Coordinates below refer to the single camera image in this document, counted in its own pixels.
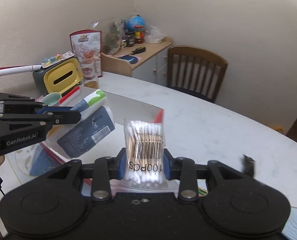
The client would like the black yellow screwdriver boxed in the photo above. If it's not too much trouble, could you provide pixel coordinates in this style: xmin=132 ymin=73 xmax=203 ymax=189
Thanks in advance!
xmin=129 ymin=46 xmax=146 ymax=55

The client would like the mint green cup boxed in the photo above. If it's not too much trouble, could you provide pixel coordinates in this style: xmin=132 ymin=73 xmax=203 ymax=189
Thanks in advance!
xmin=41 ymin=92 xmax=62 ymax=107

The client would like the red white snack bag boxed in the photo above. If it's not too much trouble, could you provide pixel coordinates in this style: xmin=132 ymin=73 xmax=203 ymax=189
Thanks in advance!
xmin=69 ymin=29 xmax=102 ymax=80

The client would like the rolled white paper tube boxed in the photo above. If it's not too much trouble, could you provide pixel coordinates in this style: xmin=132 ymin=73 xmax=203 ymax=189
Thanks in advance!
xmin=0 ymin=64 xmax=42 ymax=77

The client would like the navy white tissue pack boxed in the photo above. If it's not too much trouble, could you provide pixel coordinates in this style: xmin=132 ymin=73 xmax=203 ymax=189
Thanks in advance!
xmin=56 ymin=105 xmax=116 ymax=159

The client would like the blue globe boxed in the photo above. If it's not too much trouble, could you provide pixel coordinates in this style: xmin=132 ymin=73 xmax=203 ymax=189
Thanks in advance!
xmin=127 ymin=15 xmax=145 ymax=31

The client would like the light wooden sideboard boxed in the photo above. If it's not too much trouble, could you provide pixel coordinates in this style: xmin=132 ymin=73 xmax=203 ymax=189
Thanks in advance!
xmin=101 ymin=37 xmax=173 ymax=86

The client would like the yellow green tissue box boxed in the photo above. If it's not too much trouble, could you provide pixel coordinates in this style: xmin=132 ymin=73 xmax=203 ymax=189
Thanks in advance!
xmin=33 ymin=57 xmax=83 ymax=95

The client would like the dark wooden chair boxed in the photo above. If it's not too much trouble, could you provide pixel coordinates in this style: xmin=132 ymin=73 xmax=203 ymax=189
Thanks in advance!
xmin=166 ymin=46 xmax=228 ymax=103

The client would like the cotton swabs plastic pack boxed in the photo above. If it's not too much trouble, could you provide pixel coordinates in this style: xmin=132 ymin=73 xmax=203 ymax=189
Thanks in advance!
xmin=124 ymin=119 xmax=166 ymax=189

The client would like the black snack packet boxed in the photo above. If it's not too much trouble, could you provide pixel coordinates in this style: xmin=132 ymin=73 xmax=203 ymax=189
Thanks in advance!
xmin=242 ymin=155 xmax=255 ymax=178

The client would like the red cardboard box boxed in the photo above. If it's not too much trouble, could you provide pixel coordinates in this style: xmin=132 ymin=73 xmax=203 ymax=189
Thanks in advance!
xmin=43 ymin=86 xmax=164 ymax=160

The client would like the red sauce jar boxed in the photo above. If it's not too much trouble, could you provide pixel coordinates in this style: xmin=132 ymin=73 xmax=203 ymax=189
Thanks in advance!
xmin=134 ymin=30 xmax=145 ymax=44

